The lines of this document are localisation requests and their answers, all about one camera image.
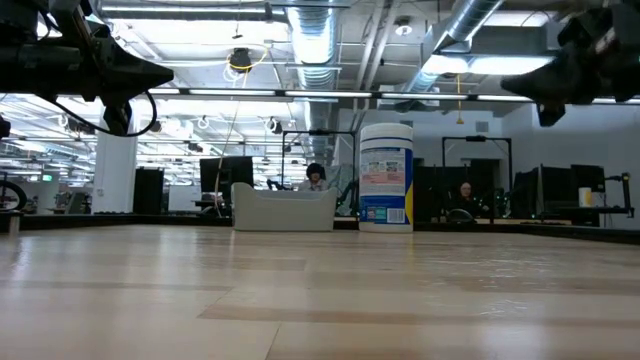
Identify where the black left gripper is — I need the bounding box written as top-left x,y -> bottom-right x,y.
42,37 -> 175,137

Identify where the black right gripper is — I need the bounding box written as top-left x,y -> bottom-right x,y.
501,7 -> 629,128

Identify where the white disinfecting wipes canister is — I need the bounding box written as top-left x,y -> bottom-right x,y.
358,122 -> 415,234

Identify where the bright ceiling light panel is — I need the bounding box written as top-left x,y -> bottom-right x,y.
422,52 -> 556,76

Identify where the white structural column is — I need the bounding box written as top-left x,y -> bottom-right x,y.
91,102 -> 139,215

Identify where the black background workstation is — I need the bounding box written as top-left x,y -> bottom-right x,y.
512,162 -> 636,227

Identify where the black tall cabinet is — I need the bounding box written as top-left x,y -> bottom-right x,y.
132,166 -> 166,215

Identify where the long linear ceiling light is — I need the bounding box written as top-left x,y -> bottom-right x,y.
149,87 -> 639,105

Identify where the person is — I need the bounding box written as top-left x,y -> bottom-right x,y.
451,180 -> 490,217
298,161 -> 330,192

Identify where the black wheel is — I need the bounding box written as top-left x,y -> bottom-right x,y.
0,179 -> 29,212

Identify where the black desk monitor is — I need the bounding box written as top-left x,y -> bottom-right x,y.
199,155 -> 255,203

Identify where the grey plastic bin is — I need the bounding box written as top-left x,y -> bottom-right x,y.
230,181 -> 339,233

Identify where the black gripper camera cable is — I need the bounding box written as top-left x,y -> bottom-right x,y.
44,89 -> 158,138

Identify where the black background gantry frame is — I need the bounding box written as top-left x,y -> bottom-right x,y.
441,134 -> 514,224
280,129 -> 357,201

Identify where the black ceiling cord reel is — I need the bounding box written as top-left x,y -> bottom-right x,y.
223,44 -> 271,84

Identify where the black metal table frame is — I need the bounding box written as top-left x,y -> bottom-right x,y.
0,212 -> 640,246

